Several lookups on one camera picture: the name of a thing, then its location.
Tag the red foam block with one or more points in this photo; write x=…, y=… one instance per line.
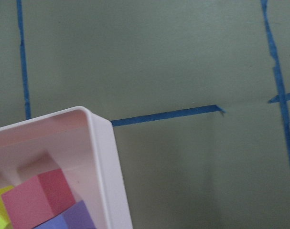
x=38, y=199

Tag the pink plastic bin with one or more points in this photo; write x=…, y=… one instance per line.
x=81, y=144

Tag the purple foam block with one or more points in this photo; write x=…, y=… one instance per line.
x=76, y=217

